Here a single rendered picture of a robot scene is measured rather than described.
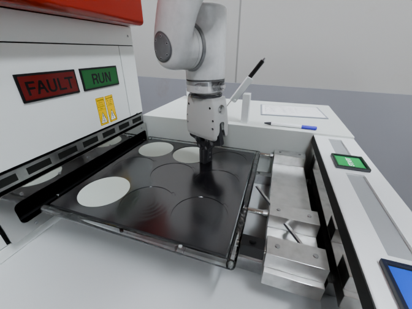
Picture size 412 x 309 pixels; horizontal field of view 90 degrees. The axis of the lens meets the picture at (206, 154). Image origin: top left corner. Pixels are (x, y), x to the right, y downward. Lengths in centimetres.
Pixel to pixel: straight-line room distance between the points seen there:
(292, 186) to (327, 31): 146
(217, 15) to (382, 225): 41
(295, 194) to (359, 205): 15
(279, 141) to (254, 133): 7
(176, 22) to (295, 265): 39
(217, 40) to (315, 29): 145
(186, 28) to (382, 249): 39
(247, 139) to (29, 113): 51
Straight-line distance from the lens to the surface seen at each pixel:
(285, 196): 48
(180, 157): 56
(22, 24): 51
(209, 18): 43
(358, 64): 186
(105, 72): 61
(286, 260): 33
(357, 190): 42
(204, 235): 35
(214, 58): 43
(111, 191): 47
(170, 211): 39
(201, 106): 46
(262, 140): 62
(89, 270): 45
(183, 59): 38
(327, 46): 185
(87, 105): 57
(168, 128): 70
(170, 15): 37
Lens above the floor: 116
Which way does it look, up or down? 27 degrees down
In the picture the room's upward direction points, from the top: straight up
